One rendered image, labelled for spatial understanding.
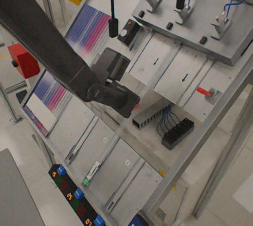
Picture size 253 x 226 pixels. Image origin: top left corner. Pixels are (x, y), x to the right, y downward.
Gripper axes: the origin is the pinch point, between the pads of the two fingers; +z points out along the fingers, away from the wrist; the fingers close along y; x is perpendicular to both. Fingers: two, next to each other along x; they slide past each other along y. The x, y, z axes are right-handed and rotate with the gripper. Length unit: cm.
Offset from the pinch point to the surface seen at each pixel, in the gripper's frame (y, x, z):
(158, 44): 5.7, -19.3, 1.5
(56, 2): 174, -25, 67
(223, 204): -31, 30, 101
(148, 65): 4.6, -12.5, 1.5
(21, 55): 79, 16, 7
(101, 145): 3.4, 17.3, 1.2
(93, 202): -6.6, 30.5, -1.3
